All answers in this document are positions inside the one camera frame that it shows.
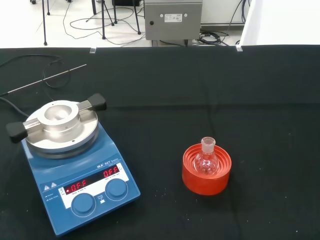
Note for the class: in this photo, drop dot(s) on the blue base laboratory heater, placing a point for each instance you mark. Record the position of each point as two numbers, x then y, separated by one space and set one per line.
82 165

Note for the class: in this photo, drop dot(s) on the thin metal probe rod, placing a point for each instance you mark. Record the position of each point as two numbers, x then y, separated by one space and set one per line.
47 78

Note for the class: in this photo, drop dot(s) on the black tripod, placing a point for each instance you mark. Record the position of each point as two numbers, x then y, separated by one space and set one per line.
44 25
103 25

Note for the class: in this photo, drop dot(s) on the black table cloth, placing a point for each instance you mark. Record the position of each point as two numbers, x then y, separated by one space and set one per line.
160 100

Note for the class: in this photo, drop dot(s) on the grey metal cabinet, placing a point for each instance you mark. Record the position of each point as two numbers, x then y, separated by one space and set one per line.
172 27

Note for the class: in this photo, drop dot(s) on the clear cloth clip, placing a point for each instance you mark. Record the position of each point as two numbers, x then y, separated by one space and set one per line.
92 50
239 48

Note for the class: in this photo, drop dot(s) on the pale white board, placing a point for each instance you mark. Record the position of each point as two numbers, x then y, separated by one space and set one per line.
280 22

